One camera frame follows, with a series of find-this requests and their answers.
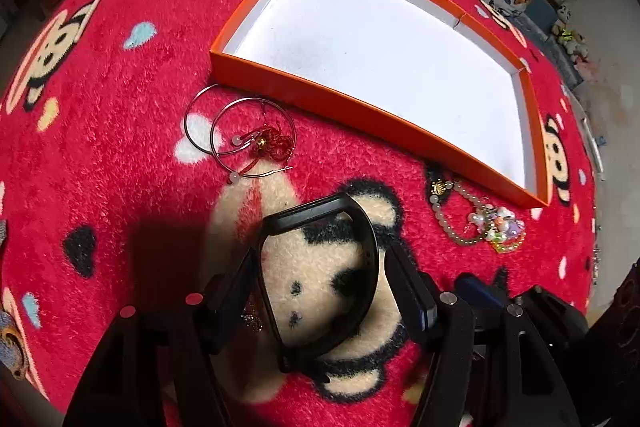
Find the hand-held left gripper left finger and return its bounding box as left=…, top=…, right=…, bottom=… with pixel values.
left=62, top=246, right=261, bottom=427

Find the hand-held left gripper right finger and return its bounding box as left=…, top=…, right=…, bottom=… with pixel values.
left=387, top=241, right=591, bottom=427

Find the gold brooch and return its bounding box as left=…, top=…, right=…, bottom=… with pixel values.
left=241, top=297, right=266, bottom=333

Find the green bead bracelet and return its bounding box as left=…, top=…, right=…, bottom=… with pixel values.
left=431, top=199, right=496, bottom=249

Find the colourful translucent bead bracelet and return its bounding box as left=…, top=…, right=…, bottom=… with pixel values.
left=467, top=206, right=527, bottom=254

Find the black smart wristband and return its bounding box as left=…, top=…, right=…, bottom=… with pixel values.
left=256, top=193, right=381, bottom=374

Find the white bead charm bracelet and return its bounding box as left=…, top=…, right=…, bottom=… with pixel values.
left=429, top=177, right=501, bottom=228

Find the red knot string charm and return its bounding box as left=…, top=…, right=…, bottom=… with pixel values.
left=240, top=124, right=293, bottom=175

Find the large silver hoop earring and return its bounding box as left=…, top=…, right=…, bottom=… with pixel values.
left=183, top=84, right=251, bottom=155
left=210, top=98, right=297, bottom=178

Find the orange cardboard box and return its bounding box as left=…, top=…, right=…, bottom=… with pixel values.
left=209, top=0, right=551, bottom=208

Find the red monkey printed blanket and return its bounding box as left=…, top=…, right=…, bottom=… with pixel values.
left=0, top=0, right=601, bottom=427

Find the yellow green plush toy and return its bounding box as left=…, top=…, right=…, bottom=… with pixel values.
left=552, top=24, right=586, bottom=48

